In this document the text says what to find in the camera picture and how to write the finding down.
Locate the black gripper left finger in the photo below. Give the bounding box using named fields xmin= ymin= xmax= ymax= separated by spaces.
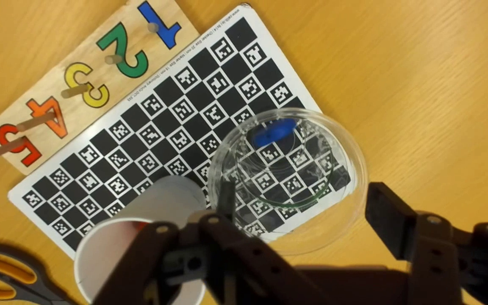
xmin=90 ymin=178 xmax=335 ymax=305

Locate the blue plastic ring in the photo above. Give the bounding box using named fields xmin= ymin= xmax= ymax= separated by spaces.
xmin=251 ymin=117 xmax=298 ymax=148

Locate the white paper cup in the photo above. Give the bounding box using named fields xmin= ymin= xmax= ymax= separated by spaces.
xmin=73 ymin=175 xmax=208 ymax=305

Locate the black white checkered marker board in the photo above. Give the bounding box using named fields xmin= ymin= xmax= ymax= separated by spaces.
xmin=7 ymin=4 xmax=354 ymax=261

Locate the wooden number peg board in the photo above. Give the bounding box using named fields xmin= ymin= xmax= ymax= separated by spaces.
xmin=0 ymin=0 xmax=200 ymax=177

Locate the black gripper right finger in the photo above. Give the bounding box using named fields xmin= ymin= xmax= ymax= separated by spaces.
xmin=364 ymin=182 xmax=488 ymax=305

